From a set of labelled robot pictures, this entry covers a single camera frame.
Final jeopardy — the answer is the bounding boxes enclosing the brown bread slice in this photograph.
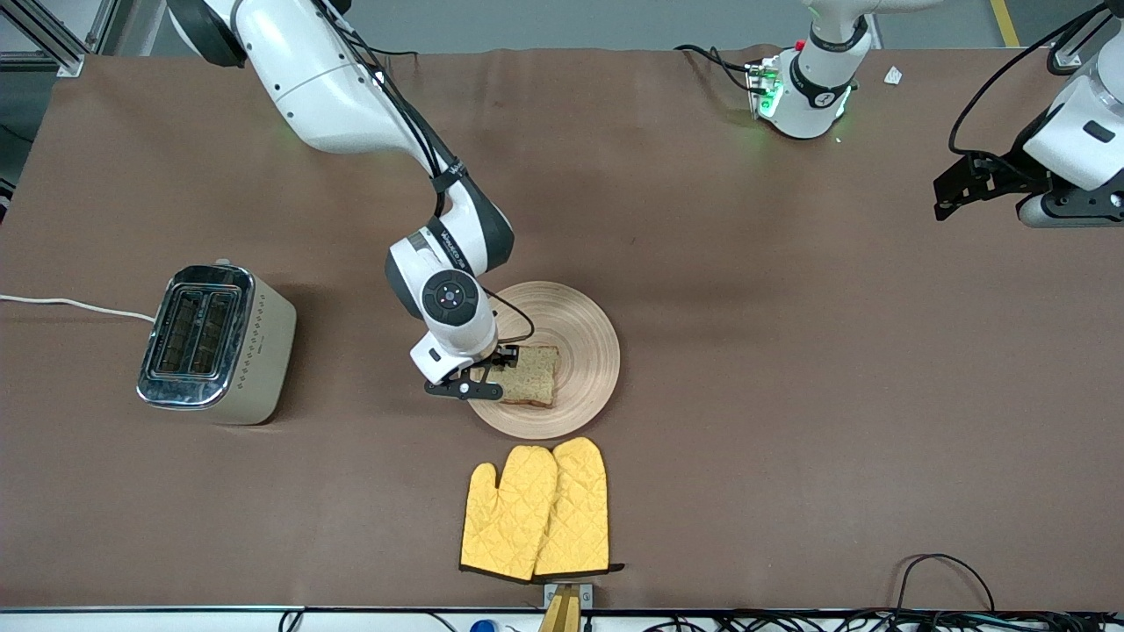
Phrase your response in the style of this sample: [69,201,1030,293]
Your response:
[487,345,561,409]

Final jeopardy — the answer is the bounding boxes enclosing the round wooden plate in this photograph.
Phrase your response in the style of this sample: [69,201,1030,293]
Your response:
[465,281,621,441]

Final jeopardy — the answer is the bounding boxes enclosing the beige chrome two-slot toaster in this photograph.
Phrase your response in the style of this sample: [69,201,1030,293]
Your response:
[136,259,298,427]

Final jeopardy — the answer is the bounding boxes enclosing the yellow floor tape strip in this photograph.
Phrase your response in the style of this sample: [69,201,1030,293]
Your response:
[990,0,1022,47]

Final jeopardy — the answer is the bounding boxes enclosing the yellow quilted oven mitt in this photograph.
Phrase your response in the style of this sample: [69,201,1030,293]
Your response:
[460,445,559,582]
[534,436,625,578]

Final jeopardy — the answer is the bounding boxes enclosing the brown table cover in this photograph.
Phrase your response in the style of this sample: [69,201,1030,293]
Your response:
[0,46,1124,611]

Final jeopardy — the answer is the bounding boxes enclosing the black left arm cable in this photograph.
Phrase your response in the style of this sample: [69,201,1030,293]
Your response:
[948,0,1124,168]

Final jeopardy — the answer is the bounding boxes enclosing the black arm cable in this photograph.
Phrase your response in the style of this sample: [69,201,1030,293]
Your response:
[316,0,537,346]
[948,0,1124,168]

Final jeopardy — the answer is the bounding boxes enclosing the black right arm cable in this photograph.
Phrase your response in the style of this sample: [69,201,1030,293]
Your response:
[316,0,537,346]

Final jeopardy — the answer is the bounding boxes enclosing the black left base cable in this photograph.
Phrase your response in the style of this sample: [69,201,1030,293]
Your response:
[674,44,769,96]

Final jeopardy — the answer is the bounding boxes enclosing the black looped cable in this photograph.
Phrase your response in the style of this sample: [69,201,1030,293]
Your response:
[894,553,998,615]

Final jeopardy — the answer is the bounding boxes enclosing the black cable bundle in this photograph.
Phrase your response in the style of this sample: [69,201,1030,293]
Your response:
[641,610,1124,632]

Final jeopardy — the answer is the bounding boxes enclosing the white toaster power cord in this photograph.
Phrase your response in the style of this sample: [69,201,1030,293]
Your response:
[0,294,157,323]

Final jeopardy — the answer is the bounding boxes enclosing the aluminium frame profile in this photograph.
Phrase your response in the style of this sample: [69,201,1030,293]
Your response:
[0,0,119,78]

